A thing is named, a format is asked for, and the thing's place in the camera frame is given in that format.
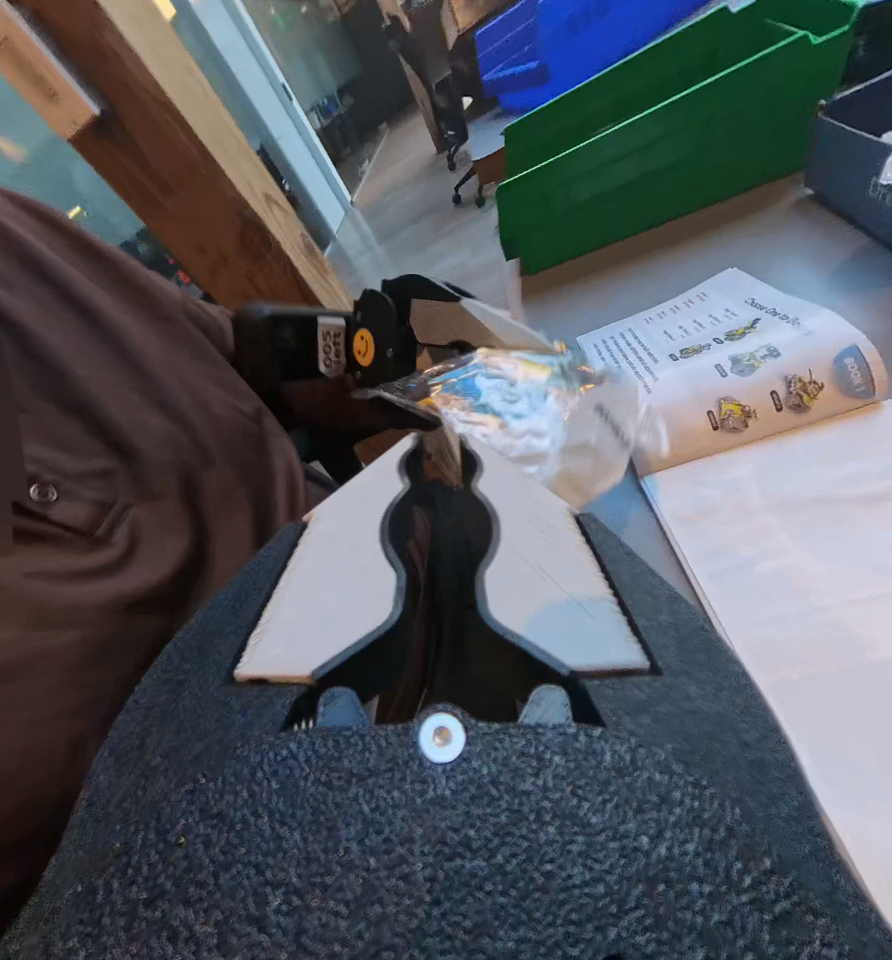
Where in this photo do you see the blue bin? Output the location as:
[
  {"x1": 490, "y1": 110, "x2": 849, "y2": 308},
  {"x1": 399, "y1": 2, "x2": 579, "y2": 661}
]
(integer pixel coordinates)
[{"x1": 475, "y1": 0, "x2": 718, "y2": 113}]

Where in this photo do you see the wooden beam post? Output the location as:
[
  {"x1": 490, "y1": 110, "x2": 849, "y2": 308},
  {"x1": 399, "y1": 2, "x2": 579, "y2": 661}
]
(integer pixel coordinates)
[{"x1": 0, "y1": 0, "x2": 354, "y2": 312}]

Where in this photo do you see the small clear bag of parts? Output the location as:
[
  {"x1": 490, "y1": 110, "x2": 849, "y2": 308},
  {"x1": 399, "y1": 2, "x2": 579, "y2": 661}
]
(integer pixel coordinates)
[{"x1": 371, "y1": 345, "x2": 672, "y2": 511}]

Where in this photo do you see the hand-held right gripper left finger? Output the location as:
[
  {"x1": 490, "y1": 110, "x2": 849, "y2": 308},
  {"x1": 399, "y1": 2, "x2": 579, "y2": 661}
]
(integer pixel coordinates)
[{"x1": 234, "y1": 435, "x2": 425, "y2": 687}]

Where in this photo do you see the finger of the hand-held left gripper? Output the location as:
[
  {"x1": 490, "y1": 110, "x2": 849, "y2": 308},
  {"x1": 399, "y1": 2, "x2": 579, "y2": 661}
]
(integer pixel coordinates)
[
  {"x1": 351, "y1": 381, "x2": 447, "y2": 432},
  {"x1": 409, "y1": 297, "x2": 561, "y2": 354}
]

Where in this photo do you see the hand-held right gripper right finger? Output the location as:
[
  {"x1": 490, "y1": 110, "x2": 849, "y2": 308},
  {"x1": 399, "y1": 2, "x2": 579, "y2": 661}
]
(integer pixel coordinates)
[{"x1": 458, "y1": 443, "x2": 652, "y2": 676}]

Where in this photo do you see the white instruction booklet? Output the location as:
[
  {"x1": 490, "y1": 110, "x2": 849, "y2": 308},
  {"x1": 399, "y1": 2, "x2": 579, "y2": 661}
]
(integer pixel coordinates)
[{"x1": 577, "y1": 267, "x2": 892, "y2": 946}]

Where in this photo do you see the green bin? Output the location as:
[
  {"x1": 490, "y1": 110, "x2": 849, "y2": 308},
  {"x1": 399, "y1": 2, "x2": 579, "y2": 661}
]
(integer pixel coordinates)
[{"x1": 495, "y1": 0, "x2": 863, "y2": 276}]

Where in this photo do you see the blue cardboard kit box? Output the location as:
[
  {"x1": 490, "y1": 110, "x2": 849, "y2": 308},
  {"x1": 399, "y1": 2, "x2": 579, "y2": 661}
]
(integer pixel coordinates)
[{"x1": 805, "y1": 52, "x2": 892, "y2": 274}]

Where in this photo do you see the person's left hand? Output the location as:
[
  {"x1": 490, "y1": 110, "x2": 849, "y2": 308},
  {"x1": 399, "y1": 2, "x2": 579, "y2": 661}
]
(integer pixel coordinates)
[{"x1": 281, "y1": 377, "x2": 419, "y2": 438}]

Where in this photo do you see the person's left forearm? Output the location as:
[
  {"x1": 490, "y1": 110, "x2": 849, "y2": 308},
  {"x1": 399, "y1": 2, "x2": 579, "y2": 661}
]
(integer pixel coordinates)
[{"x1": 0, "y1": 184, "x2": 304, "y2": 481}]

